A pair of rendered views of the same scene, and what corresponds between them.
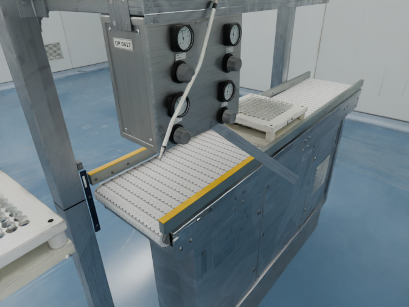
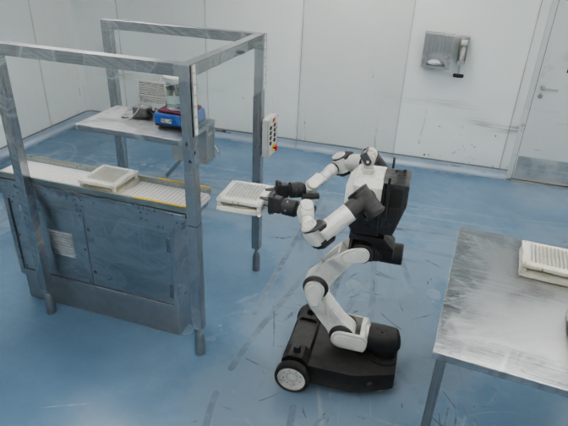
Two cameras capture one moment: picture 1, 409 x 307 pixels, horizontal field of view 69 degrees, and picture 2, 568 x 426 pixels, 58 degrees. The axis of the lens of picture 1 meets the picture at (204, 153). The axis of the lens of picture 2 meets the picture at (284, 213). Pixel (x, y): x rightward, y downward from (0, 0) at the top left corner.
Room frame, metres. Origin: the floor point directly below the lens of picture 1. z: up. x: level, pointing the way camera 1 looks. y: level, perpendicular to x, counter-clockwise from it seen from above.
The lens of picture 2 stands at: (1.18, 2.73, 2.28)
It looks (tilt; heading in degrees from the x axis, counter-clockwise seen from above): 28 degrees down; 245
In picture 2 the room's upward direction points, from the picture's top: 3 degrees clockwise
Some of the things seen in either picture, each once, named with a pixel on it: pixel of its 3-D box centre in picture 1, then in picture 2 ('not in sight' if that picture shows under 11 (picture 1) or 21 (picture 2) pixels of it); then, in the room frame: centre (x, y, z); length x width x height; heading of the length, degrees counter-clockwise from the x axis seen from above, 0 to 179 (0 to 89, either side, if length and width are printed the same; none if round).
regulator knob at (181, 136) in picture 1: (181, 132); not in sight; (0.43, 0.04, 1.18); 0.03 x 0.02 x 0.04; 139
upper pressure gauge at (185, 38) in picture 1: (182, 38); not in sight; (0.45, 0.03, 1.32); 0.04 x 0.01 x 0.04; 139
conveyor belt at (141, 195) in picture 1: (269, 125); (98, 187); (1.04, -0.25, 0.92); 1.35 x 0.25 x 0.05; 139
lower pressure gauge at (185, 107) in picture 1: (178, 105); not in sight; (0.43, 0.04, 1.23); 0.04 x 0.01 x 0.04; 139
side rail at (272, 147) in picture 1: (304, 124); (112, 172); (0.94, -0.35, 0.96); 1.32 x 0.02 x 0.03; 139
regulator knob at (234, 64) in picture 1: (232, 61); not in sight; (0.53, -0.05, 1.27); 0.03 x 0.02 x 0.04; 139
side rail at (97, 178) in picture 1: (239, 107); (84, 189); (1.12, -0.14, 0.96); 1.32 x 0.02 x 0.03; 139
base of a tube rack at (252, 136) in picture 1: (258, 123); (109, 183); (0.98, -0.20, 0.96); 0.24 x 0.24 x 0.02; 48
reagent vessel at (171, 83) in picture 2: not in sight; (178, 89); (0.60, 0.09, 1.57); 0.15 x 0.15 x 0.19
